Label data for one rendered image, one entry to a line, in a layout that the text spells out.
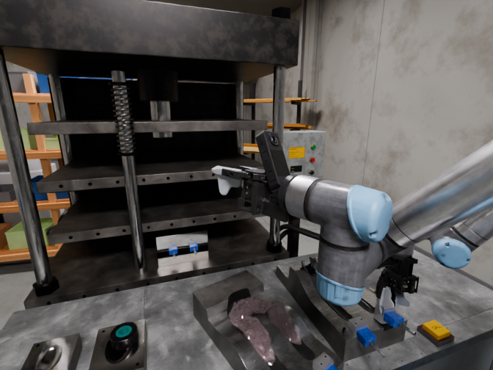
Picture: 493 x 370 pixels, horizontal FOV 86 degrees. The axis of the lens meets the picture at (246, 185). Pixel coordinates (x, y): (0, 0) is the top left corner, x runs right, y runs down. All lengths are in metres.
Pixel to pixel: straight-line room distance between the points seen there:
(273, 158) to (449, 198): 0.28
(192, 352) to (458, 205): 0.89
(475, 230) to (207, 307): 0.82
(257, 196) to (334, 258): 0.18
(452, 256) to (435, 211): 0.36
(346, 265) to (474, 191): 0.20
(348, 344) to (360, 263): 0.61
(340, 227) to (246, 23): 1.12
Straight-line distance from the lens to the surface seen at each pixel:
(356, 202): 0.40
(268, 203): 0.51
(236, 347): 0.94
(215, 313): 1.07
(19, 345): 1.33
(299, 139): 1.64
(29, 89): 3.18
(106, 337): 1.10
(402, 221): 0.51
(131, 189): 1.35
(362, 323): 1.04
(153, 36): 1.28
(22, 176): 1.40
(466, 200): 0.48
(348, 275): 0.45
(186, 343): 1.10
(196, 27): 1.31
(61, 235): 1.52
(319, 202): 0.42
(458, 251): 0.84
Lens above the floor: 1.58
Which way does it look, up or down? 15 degrees down
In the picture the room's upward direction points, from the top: straight up
